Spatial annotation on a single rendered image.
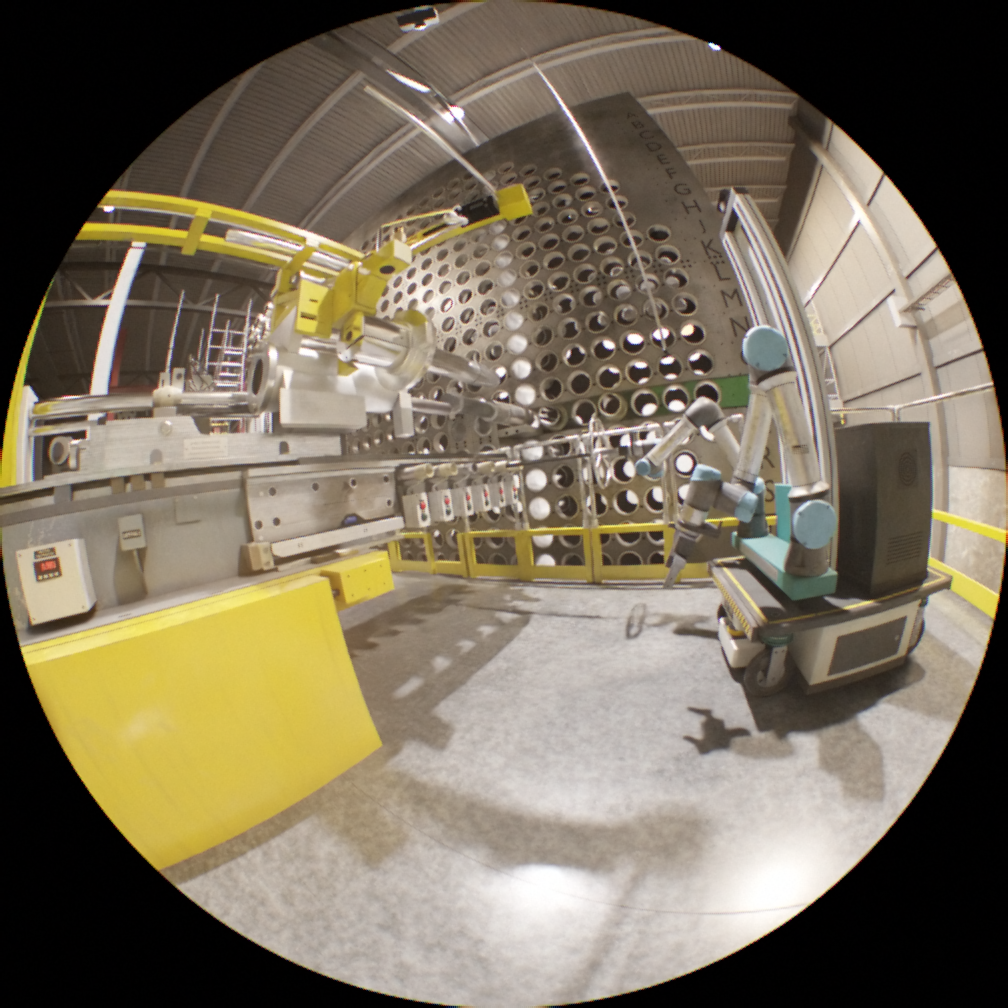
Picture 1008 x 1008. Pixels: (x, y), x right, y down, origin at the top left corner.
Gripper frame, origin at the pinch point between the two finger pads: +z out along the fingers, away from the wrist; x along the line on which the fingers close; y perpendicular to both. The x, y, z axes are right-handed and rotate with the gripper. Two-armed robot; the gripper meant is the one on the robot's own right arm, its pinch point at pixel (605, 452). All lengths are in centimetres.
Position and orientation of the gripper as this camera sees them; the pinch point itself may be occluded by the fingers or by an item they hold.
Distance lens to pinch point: 178.2
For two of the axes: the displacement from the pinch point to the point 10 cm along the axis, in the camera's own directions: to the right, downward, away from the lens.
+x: 5.0, -1.7, 8.5
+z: -8.6, 0.7, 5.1
